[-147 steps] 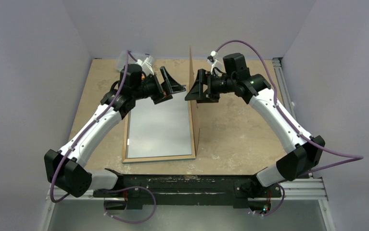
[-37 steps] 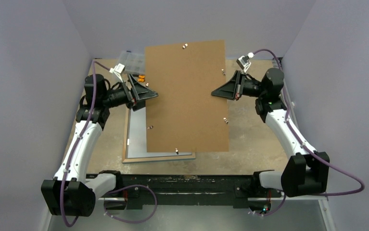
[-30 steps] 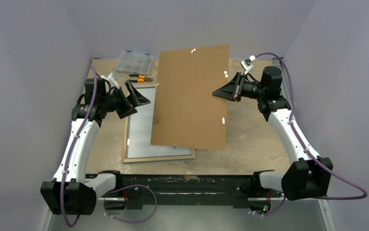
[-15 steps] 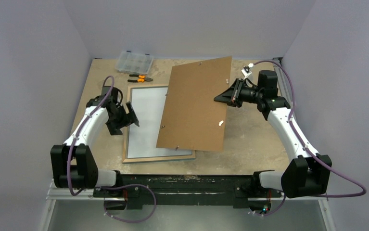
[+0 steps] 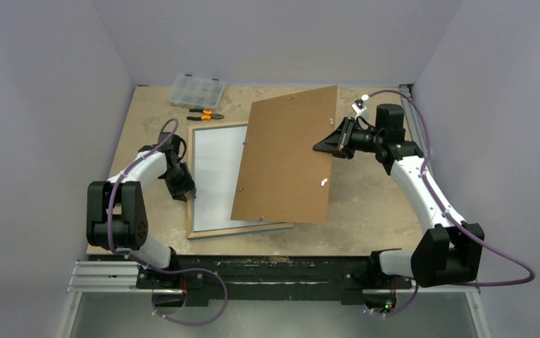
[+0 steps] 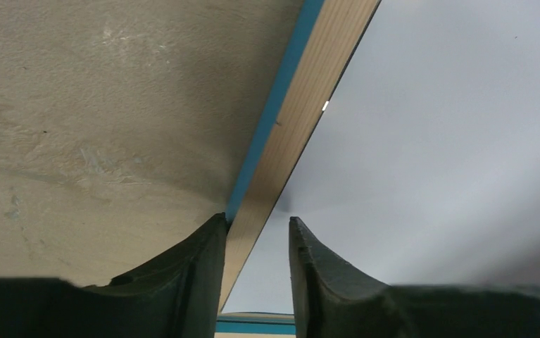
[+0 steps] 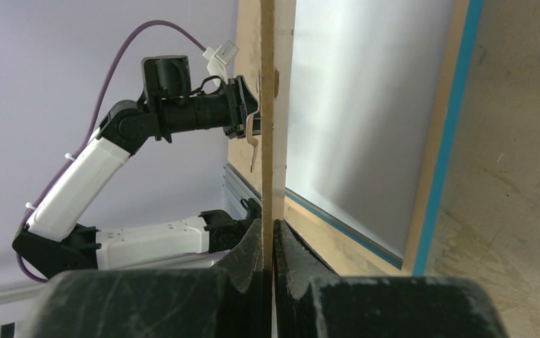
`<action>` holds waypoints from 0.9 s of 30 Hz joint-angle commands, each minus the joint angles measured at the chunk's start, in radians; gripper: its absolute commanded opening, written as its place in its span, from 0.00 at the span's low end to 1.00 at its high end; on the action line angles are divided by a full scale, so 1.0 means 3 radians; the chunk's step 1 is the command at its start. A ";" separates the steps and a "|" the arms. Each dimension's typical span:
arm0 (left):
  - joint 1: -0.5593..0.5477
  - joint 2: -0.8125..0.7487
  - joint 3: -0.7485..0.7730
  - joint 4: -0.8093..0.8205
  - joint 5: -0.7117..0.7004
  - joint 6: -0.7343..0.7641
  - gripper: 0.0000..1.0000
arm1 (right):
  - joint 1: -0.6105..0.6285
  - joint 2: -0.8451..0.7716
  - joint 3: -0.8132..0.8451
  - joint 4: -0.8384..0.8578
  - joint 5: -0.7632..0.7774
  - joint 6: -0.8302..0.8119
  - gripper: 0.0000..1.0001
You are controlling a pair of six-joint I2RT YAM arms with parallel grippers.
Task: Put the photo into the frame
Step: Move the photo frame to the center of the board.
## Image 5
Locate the brown cardboard backing board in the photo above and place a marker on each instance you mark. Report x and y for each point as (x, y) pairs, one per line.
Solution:
(281, 178)

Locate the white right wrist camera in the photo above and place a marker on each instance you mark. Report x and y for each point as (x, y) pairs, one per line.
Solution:
(359, 106)

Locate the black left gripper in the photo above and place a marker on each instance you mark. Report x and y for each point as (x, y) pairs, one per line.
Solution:
(187, 186)

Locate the aluminium front rail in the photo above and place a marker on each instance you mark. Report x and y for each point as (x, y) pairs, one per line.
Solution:
(116, 276)

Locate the clear plastic organizer box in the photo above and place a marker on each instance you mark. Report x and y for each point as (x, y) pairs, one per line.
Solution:
(195, 92)

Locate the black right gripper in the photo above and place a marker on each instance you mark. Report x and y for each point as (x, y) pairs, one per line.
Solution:
(345, 138)

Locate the grey landscape photo print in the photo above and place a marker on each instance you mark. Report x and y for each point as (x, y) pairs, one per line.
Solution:
(214, 157)

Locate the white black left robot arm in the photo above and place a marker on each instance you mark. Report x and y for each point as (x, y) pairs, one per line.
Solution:
(116, 211)

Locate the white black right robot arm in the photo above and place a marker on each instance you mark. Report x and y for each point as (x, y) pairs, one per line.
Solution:
(449, 251)

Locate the orange black pliers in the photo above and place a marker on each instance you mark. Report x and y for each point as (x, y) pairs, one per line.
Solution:
(204, 114)

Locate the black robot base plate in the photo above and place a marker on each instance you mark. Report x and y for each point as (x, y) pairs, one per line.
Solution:
(350, 280)

